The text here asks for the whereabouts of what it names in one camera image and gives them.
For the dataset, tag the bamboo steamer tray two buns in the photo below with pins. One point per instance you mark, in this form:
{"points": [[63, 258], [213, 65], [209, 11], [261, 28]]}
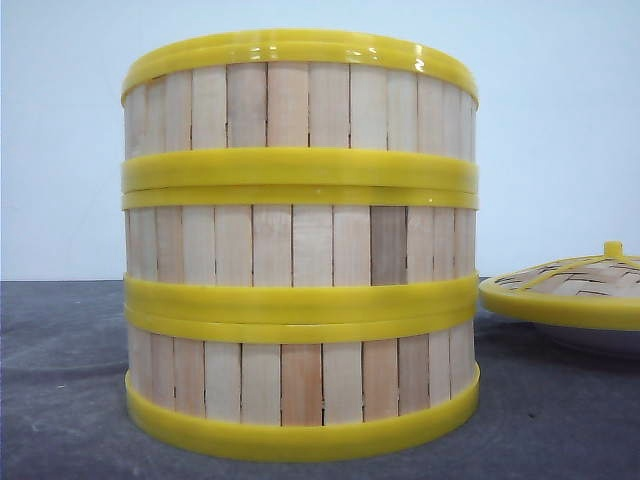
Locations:
{"points": [[204, 264]]}

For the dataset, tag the bamboo steamer tray single bun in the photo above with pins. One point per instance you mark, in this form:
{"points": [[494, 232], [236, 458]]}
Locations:
{"points": [[295, 116]]}

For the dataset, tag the woven bamboo steamer lid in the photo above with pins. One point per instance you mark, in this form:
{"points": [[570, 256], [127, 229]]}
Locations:
{"points": [[591, 292]]}

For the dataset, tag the bottom bamboo steamer tray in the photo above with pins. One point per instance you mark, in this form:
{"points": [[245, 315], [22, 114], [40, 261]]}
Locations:
{"points": [[306, 403]]}

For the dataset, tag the white plate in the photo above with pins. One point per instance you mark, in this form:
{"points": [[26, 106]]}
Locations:
{"points": [[617, 343]]}

